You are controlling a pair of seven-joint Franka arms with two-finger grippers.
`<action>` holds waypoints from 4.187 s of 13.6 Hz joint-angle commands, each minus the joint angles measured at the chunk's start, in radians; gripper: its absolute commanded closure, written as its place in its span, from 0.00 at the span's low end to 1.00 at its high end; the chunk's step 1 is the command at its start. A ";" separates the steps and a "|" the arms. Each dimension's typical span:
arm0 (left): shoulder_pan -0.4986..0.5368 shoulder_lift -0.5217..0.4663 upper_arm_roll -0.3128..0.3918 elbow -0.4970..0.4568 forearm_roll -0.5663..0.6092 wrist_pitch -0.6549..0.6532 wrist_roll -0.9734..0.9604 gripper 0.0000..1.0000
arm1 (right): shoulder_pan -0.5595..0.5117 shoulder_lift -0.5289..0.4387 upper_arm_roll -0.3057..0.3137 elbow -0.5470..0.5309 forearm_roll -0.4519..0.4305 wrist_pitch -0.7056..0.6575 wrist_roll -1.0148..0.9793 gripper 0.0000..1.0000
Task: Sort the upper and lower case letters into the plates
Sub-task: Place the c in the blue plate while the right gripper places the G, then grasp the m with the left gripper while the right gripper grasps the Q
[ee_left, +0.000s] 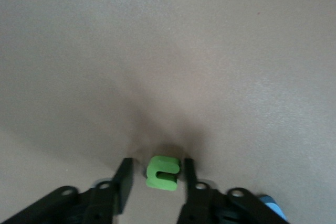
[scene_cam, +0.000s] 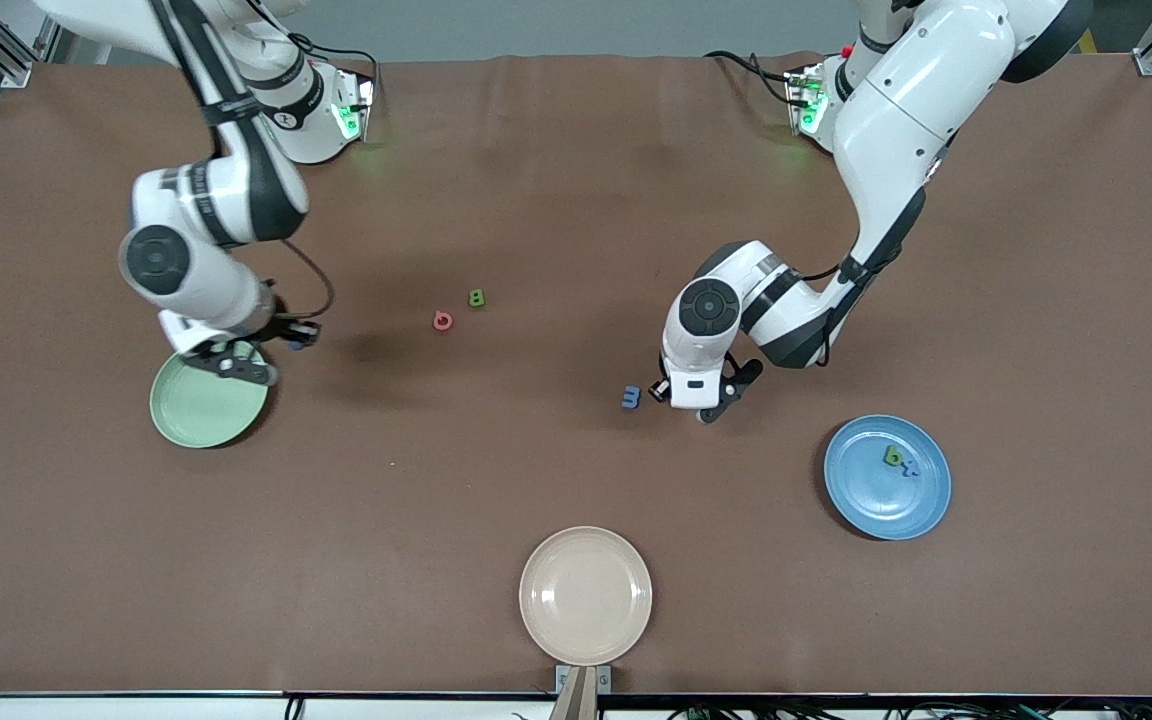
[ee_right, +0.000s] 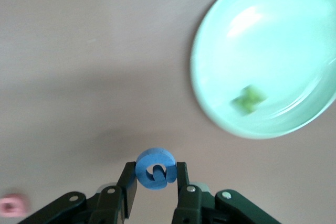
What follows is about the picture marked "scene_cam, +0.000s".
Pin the red capital letter block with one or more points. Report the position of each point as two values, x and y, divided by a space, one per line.
443 320

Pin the blue lowercase m block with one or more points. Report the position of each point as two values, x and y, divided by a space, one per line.
631 397

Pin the large table cover sheet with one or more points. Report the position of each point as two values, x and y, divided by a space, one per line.
536 450

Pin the light green plate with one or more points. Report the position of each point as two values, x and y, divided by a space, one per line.
201 410

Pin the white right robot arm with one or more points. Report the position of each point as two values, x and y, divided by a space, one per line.
191 280

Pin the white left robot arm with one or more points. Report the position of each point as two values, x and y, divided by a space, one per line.
896 120

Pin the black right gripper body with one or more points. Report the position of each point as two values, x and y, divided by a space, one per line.
279 328

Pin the tan camera pole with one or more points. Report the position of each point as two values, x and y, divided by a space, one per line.
576 700

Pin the green lowercase q block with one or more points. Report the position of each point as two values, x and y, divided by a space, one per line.
894 456

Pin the blue plate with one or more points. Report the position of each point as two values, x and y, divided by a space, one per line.
876 500

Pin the grey metal mounting bracket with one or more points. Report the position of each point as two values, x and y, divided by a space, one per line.
603 680

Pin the beige plate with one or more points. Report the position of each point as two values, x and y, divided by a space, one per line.
586 596

